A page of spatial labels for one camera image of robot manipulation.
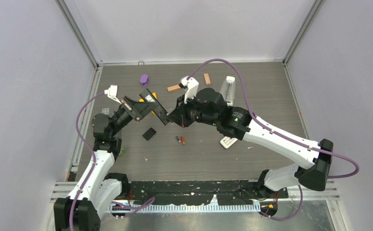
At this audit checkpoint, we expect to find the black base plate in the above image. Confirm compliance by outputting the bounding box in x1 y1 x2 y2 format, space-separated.
120 180 288 205

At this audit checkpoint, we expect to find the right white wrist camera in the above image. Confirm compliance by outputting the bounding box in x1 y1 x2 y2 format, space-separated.
178 76 199 104

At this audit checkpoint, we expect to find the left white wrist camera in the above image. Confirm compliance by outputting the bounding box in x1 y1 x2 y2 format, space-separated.
104 85 122 104

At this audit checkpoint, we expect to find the upright orange wooden block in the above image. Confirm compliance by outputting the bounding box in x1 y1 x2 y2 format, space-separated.
203 73 211 85

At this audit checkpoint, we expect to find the white printed card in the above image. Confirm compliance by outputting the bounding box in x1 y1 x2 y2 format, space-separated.
220 137 238 149

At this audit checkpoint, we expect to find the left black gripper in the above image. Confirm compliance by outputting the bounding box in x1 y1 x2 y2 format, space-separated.
110 96 158 137

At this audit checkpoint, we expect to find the purple plastic cap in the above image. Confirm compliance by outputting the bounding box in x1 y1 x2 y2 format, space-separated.
139 74 149 87

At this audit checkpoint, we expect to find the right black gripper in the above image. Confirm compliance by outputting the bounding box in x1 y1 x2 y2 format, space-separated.
168 92 218 128

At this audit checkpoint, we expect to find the yellow triangular toy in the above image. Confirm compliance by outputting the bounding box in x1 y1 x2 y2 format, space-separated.
139 92 157 115

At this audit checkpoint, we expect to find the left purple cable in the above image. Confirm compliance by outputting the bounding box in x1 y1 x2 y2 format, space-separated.
68 90 111 231

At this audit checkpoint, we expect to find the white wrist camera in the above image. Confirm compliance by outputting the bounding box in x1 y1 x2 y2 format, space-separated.
178 76 199 104
104 85 122 104

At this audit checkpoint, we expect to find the small clear grey tile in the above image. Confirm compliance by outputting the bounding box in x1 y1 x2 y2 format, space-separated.
101 108 110 115

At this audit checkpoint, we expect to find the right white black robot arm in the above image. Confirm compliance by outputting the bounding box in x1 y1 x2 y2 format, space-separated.
168 88 333 198

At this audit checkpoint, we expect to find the black remote control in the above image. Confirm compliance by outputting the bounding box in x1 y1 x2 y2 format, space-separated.
139 89 170 125

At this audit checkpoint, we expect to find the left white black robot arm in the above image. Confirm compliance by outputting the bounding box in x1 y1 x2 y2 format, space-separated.
53 96 159 231

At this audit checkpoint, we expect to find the black remote battery cover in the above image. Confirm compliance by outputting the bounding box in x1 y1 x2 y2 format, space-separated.
142 128 156 141

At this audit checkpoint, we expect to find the white metronome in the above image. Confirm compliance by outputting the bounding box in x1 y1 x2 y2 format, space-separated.
220 76 236 106

